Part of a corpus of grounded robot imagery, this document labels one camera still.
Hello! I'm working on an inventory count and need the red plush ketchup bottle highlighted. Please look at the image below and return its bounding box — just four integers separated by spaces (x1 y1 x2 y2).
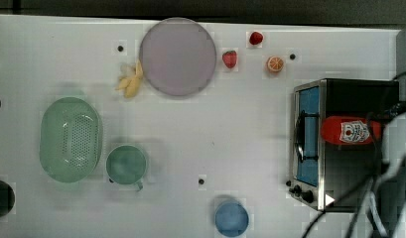
320 116 382 146

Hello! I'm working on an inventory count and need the steel toaster oven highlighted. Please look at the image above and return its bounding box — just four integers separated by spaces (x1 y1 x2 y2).
287 78 399 212

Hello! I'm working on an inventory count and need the red toy strawberry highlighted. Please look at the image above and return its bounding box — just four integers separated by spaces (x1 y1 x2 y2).
222 51 237 68

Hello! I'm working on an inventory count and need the grey round plate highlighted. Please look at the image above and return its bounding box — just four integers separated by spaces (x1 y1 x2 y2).
139 18 216 97

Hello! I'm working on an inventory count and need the peeled toy banana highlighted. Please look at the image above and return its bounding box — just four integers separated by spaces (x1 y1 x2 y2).
116 60 144 98

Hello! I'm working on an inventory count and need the green mug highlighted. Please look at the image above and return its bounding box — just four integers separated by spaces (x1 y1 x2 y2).
105 145 149 191

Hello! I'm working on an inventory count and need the toy orange half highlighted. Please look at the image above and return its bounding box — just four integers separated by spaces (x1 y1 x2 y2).
266 57 285 73

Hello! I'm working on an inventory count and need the small red toy fruit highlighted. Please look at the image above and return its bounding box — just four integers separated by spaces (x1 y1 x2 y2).
249 32 264 46

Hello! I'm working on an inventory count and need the blue bowl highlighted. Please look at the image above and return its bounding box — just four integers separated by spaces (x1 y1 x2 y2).
214 200 249 238

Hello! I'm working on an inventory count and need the green perforated colander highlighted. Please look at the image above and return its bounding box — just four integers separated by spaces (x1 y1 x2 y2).
40 97 102 183

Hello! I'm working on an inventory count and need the black round object lower left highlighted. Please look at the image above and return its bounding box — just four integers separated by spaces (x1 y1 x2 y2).
0 180 15 217

